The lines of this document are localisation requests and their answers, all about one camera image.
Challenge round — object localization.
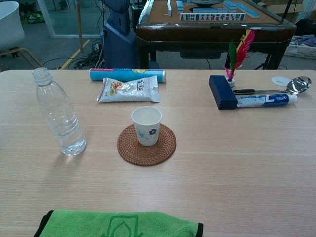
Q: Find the clear plastic water bottle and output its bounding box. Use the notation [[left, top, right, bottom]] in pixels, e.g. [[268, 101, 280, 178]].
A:
[[31, 67, 87, 157]]

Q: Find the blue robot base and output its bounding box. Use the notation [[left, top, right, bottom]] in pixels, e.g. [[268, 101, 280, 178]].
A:
[[101, 0, 137, 70]]

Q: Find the paper cup with blue flower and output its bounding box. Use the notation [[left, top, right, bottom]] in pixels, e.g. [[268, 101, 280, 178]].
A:
[[131, 106, 163, 147]]

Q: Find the white snack bag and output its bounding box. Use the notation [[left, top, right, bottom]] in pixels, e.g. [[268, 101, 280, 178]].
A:
[[96, 75, 160, 104]]

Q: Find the round woven rattan coaster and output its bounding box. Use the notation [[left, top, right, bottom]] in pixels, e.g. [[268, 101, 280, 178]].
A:
[[117, 122, 177, 167]]

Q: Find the blue cylindrical roll package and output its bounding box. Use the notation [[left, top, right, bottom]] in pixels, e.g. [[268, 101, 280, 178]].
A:
[[89, 68, 166, 84]]

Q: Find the dark blue rectangular box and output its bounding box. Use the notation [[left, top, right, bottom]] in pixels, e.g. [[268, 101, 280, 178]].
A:
[[208, 75, 238, 111]]

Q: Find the dark wooden mahjong table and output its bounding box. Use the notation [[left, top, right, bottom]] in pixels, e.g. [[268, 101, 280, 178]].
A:
[[135, 0, 297, 70]]

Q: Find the colourful feather shuttlecock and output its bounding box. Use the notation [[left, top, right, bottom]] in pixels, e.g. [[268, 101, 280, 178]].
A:
[[223, 29, 256, 89]]

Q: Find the blue white toothpaste tube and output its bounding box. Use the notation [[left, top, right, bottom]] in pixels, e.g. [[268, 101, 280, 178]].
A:
[[236, 93, 299, 109]]

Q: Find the row of face-up mahjong tiles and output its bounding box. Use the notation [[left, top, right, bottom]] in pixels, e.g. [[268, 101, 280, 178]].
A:
[[179, 12, 246, 22]]

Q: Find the green cloth with black trim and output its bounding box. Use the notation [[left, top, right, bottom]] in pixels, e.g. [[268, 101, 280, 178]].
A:
[[33, 209, 204, 237]]

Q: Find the wooden pole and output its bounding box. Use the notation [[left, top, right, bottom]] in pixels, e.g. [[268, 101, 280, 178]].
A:
[[75, 0, 84, 52]]

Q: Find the white round disc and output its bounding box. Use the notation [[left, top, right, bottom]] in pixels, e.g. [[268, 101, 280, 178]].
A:
[[272, 76, 293, 87]]

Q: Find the white plastic basket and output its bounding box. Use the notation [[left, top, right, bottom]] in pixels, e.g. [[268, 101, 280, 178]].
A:
[[283, 37, 316, 59]]

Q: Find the white chair with wooden legs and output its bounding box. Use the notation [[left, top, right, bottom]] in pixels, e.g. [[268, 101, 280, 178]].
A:
[[0, 0, 45, 71]]

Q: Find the black bag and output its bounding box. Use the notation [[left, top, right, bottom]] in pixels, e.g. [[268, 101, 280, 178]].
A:
[[295, 19, 316, 38]]

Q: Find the metal ladle with black handle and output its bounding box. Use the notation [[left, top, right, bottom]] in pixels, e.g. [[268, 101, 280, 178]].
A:
[[233, 76, 313, 95]]

